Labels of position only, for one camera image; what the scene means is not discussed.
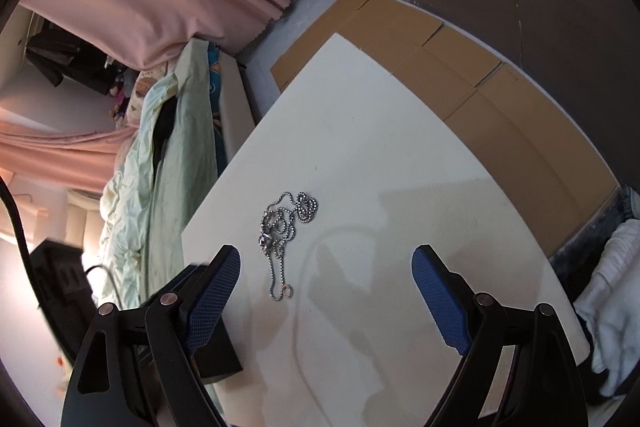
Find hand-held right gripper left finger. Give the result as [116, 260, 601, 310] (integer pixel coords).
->
[60, 244, 243, 427]

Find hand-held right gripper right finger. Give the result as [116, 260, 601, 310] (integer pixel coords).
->
[411, 244, 593, 427]

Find white bed base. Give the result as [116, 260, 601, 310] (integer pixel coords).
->
[219, 53, 262, 158]

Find beige padded headboard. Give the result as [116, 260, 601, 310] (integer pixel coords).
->
[65, 188, 108, 258]

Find heap of plush toys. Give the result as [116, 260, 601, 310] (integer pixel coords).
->
[106, 74, 132, 126]

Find green fleece blanket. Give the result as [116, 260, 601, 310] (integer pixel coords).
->
[149, 39, 224, 269]

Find silver ball chain necklace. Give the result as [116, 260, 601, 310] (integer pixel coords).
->
[257, 191, 321, 303]

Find black cable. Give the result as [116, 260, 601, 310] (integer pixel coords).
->
[81, 263, 122, 309]
[0, 173, 40, 308]

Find white cloth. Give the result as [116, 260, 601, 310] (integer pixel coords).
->
[572, 219, 640, 400]

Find teal cartoon bedsheet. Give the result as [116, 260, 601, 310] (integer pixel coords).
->
[204, 41, 227, 170]

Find white square table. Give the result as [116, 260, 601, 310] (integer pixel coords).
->
[181, 33, 592, 427]

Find blue jeans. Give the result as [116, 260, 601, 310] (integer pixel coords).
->
[550, 184, 640, 289]

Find flat brown cardboard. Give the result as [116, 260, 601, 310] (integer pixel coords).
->
[270, 0, 622, 259]

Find hanging dark clothes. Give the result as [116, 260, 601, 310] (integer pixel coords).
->
[24, 18, 122, 96]

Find pale green duvet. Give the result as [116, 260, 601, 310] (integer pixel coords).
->
[97, 72, 182, 314]

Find bear print pillow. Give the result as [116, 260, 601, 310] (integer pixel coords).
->
[125, 71, 167, 124]

